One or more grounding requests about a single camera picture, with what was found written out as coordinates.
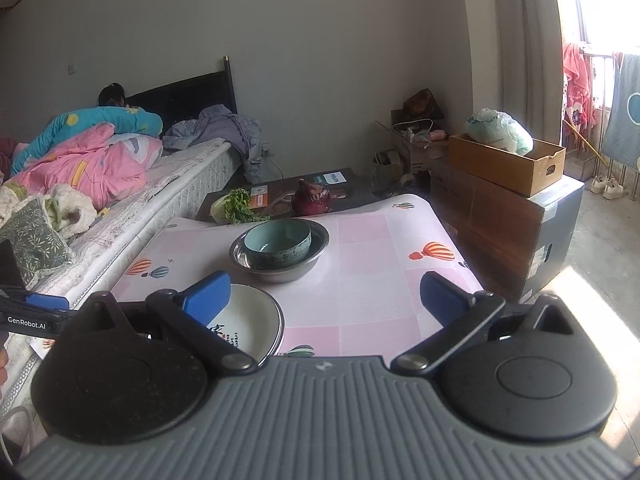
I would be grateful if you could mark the white plastic bag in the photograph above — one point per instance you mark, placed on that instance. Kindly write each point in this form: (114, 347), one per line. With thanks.
(500, 130)

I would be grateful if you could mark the steel bowl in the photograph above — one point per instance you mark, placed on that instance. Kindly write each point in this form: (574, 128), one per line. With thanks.
(285, 275)
(320, 242)

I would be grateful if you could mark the small pink object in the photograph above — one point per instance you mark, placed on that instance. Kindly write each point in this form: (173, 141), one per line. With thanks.
(438, 135)

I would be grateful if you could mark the open cardboard box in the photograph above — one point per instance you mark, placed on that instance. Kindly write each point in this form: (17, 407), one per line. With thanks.
(415, 152)

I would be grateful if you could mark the orange card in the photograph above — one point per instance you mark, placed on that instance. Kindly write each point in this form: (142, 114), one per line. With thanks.
(259, 196)

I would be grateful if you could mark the dark headboard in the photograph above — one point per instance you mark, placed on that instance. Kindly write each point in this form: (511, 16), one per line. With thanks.
(200, 90)

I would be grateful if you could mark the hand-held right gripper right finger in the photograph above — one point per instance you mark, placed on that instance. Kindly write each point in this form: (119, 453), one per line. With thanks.
(445, 297)

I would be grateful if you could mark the pink and teal quilt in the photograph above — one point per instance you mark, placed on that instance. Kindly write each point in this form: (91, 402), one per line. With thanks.
(85, 165)

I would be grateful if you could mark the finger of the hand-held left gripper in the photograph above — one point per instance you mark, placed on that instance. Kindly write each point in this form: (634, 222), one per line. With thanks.
(47, 302)

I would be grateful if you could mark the wooden box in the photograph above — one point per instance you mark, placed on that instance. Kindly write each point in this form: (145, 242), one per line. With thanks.
(500, 165)

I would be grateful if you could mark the grey bag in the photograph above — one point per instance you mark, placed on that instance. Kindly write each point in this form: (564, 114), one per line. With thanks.
(387, 175)

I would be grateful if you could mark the white ceramic plate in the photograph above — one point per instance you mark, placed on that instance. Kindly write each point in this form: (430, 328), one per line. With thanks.
(250, 315)

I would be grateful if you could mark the grey clothes pile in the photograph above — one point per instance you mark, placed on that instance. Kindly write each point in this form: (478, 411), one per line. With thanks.
(225, 130)

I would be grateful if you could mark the yellow stick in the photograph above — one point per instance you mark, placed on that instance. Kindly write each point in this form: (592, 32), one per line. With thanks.
(587, 142)

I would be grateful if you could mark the large wood print carton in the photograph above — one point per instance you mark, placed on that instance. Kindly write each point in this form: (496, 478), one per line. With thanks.
(500, 230)

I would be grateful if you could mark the teal ceramic bowl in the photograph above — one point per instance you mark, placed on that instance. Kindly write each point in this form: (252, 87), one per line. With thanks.
(275, 237)

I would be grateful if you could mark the hanging pink clothes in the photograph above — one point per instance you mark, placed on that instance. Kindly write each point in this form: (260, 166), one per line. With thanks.
(575, 80)

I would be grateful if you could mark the white fluffy garment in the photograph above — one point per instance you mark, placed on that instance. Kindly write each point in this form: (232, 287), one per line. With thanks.
(65, 205)

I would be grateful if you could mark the photo card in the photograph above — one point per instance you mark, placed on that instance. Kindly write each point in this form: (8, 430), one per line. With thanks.
(42, 347)

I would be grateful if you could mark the white and blue card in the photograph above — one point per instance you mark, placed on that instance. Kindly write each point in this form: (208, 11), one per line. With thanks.
(335, 178)

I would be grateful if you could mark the green leaf print pillow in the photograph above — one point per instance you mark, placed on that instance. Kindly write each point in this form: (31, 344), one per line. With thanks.
(35, 240)

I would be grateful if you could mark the person's left hand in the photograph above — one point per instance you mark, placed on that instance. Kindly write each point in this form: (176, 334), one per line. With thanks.
(3, 367)

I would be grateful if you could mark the hanging blue blanket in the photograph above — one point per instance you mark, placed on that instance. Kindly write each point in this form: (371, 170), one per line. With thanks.
(625, 120)

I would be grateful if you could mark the white quilted mattress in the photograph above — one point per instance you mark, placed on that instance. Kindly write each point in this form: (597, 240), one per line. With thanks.
(165, 185)

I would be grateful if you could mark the napa cabbage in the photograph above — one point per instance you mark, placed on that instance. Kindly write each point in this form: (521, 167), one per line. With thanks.
(235, 207)

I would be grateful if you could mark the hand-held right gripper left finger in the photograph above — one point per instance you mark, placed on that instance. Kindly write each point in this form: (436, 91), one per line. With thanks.
(207, 297)

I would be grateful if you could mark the brown paper bag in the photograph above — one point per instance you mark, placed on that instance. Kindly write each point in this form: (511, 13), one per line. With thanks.
(422, 102)

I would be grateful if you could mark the white shoe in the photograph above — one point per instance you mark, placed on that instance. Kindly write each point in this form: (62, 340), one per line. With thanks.
(615, 190)
(598, 185)

